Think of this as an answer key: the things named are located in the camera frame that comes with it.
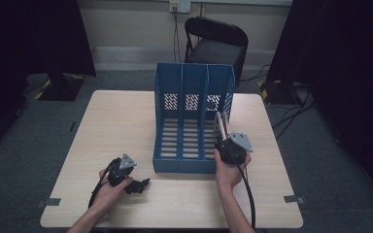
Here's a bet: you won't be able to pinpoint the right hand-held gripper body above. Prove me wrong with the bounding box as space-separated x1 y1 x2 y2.
214 131 254 167

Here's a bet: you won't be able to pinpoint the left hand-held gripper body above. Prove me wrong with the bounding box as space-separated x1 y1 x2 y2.
107 152 138 187

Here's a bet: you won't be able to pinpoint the blue plastic file rack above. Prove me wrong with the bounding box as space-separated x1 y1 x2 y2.
152 62 236 175

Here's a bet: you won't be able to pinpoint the person's left hand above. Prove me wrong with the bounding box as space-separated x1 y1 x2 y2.
91 168 134 212

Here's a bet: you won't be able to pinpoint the person's right hand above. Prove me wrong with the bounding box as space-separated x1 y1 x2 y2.
213 149 253 192

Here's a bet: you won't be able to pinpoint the black stand base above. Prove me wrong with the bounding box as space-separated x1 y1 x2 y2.
257 79 303 106
33 73 86 102

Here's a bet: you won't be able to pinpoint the grey tape strip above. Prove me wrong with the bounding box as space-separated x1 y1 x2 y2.
283 194 306 205
36 197 62 209

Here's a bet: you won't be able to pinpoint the black folding chair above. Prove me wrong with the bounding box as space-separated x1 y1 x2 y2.
184 17 250 87

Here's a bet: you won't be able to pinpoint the dark curtain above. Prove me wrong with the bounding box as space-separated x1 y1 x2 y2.
266 0 373 208

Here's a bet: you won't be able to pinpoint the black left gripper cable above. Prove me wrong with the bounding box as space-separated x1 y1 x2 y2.
87 158 119 210

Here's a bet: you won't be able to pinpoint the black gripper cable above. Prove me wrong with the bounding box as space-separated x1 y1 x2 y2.
87 158 119 210
236 163 257 231

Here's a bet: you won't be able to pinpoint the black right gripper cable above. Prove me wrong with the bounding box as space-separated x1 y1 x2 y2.
236 163 257 231

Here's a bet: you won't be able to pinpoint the black floor cables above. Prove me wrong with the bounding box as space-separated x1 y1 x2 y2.
271 88 316 141

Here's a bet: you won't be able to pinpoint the black power cable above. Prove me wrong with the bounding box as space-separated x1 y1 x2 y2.
173 11 181 64

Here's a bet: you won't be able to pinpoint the white wall socket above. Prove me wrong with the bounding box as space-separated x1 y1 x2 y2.
169 0 192 15

